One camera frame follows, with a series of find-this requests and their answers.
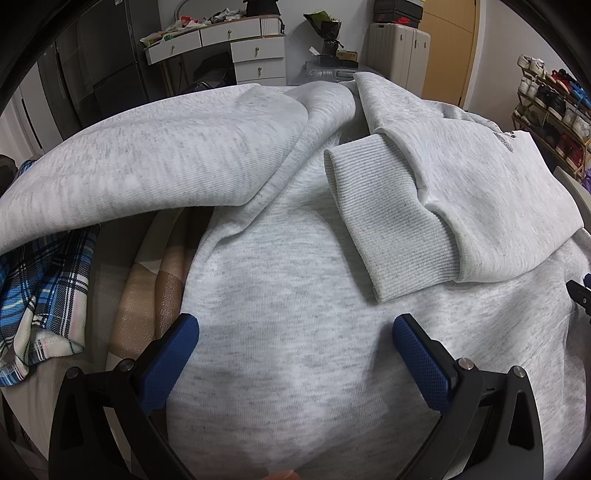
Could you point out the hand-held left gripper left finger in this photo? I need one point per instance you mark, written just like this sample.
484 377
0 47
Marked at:
168 364

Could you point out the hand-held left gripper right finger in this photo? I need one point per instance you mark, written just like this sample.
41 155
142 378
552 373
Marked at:
422 364

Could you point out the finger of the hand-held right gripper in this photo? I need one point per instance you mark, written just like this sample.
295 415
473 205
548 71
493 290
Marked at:
579 295

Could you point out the light grey sweatshirt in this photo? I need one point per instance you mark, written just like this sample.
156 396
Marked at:
286 258

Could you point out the purple bag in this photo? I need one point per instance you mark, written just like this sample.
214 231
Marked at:
587 182

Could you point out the blue plaid shirt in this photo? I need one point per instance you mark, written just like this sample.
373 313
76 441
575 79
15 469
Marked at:
51 281

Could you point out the wooden shoe rack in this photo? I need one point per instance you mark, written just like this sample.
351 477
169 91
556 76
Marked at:
542 138

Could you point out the rows of shoes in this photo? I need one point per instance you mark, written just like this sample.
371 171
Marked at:
556 104

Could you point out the wooden door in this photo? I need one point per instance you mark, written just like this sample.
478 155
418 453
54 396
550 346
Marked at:
452 55

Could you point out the black chair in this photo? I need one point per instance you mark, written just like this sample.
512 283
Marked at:
214 69

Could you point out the silver suitcase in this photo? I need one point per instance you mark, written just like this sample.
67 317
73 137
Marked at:
323 74

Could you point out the small tan box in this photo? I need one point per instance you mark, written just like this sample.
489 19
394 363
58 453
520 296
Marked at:
347 56

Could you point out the flat black box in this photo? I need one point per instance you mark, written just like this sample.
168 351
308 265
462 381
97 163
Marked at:
327 59

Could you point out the white drawer desk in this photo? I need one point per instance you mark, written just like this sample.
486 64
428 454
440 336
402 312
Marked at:
256 50

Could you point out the red black shoe box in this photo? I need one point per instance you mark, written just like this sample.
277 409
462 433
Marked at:
399 18

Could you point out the clutter pile on desk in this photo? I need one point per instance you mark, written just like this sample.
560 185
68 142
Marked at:
184 25

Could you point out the dark grey shoe box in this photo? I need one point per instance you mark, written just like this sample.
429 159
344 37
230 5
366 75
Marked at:
397 5

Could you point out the black wrapped bouquet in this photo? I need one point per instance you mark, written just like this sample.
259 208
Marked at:
323 27

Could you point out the black bag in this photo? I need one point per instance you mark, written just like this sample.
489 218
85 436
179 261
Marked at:
263 7

